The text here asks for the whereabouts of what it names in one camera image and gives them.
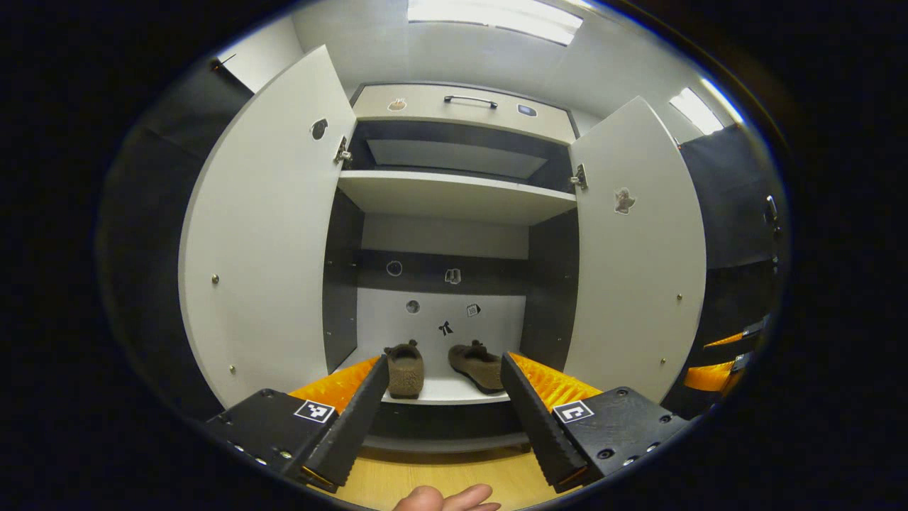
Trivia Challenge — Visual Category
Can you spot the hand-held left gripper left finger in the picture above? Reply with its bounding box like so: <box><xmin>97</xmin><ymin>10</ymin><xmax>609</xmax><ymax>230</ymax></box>
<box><xmin>206</xmin><ymin>355</ymin><xmax>389</xmax><ymax>492</ymax></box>

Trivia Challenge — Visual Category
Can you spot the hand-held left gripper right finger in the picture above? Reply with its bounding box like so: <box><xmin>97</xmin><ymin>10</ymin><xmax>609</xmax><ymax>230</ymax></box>
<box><xmin>500</xmin><ymin>351</ymin><xmax>689</xmax><ymax>494</ymax></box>

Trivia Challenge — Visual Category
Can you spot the brown shoe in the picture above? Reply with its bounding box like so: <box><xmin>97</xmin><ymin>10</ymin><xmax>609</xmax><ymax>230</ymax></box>
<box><xmin>384</xmin><ymin>339</ymin><xmax>425</xmax><ymax>400</ymax></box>
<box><xmin>448</xmin><ymin>339</ymin><xmax>506</xmax><ymax>395</ymax></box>

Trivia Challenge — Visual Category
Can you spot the white shoe cabinet door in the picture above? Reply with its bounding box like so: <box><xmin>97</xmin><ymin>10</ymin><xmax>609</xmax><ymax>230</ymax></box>
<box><xmin>177</xmin><ymin>44</ymin><xmax>358</xmax><ymax>411</ymax></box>
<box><xmin>560</xmin><ymin>96</ymin><xmax>708</xmax><ymax>405</ymax></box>

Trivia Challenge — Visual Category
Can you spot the white shoe cabinet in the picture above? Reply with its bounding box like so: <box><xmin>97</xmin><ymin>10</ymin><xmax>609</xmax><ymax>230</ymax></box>
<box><xmin>177</xmin><ymin>44</ymin><xmax>708</xmax><ymax>455</ymax></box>

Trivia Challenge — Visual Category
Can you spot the white cabinet drawer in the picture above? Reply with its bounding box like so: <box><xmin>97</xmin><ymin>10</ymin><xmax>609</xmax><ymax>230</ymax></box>
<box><xmin>351</xmin><ymin>84</ymin><xmax>577</xmax><ymax>146</ymax></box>

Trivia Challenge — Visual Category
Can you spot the ceiling light panel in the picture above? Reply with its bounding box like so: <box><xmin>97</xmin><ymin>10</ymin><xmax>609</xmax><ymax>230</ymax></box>
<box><xmin>408</xmin><ymin>0</ymin><xmax>584</xmax><ymax>45</ymax></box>
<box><xmin>669</xmin><ymin>87</ymin><xmax>726</xmax><ymax>136</ymax></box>

